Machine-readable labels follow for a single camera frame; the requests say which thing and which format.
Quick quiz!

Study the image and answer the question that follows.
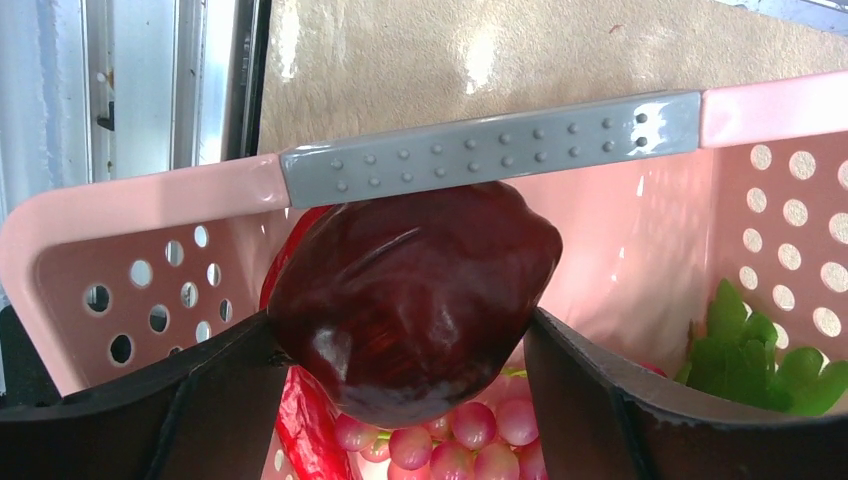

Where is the dark red toy pepper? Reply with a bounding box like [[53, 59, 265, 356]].
[[267, 182, 563, 429]]

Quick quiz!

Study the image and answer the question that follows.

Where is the pink perforated plastic basket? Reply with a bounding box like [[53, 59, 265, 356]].
[[1, 72, 847, 406]]

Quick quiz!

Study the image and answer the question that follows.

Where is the green toy leafy vegetable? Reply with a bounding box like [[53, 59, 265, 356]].
[[674, 279, 847, 416]]

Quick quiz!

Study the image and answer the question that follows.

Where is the red toy chili pepper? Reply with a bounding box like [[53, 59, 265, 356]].
[[258, 205, 362, 480]]

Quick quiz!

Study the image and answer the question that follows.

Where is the pink toy grape bunch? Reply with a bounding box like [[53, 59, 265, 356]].
[[333, 367, 548, 479]]

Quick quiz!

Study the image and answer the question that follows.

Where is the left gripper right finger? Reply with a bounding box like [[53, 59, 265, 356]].
[[524, 309, 847, 479]]

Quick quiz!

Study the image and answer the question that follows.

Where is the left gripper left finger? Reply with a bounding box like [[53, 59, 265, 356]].
[[1, 314, 286, 479]]

